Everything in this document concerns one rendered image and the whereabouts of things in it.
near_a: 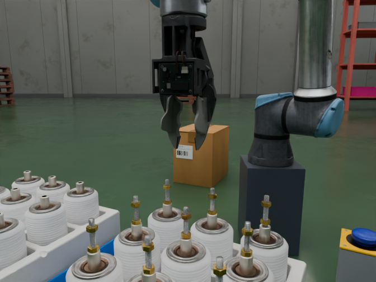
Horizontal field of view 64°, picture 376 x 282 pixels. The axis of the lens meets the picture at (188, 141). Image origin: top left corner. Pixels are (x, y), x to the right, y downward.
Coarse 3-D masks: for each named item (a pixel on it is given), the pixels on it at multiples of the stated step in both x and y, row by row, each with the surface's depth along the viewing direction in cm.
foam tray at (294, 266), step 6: (234, 246) 73; (234, 252) 72; (288, 258) 68; (288, 264) 66; (294, 264) 65; (300, 264) 65; (306, 264) 66; (288, 270) 66; (294, 270) 63; (300, 270) 63; (288, 276) 61; (294, 276) 61; (300, 276) 61
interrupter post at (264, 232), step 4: (260, 224) 62; (260, 228) 61; (264, 228) 60; (268, 228) 60; (260, 232) 61; (264, 232) 61; (268, 232) 61; (260, 236) 61; (264, 236) 61; (268, 236) 61; (260, 240) 61; (264, 240) 61; (268, 240) 61
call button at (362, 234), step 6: (360, 228) 50; (354, 234) 48; (360, 234) 48; (366, 234) 48; (372, 234) 48; (354, 240) 49; (360, 240) 47; (366, 240) 47; (372, 240) 47; (366, 246) 47; (372, 246) 47
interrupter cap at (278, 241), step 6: (252, 234) 63; (258, 234) 64; (270, 234) 63; (276, 234) 63; (252, 240) 61; (258, 240) 62; (270, 240) 62; (276, 240) 61; (282, 240) 61; (258, 246) 59; (264, 246) 59; (270, 246) 59; (276, 246) 59
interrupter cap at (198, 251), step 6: (168, 246) 59; (174, 246) 59; (192, 246) 59; (198, 246) 59; (168, 252) 57; (174, 252) 57; (180, 252) 57; (192, 252) 57; (198, 252) 57; (204, 252) 57; (174, 258) 55; (180, 258) 55; (186, 258) 55; (192, 258) 55; (198, 258) 55
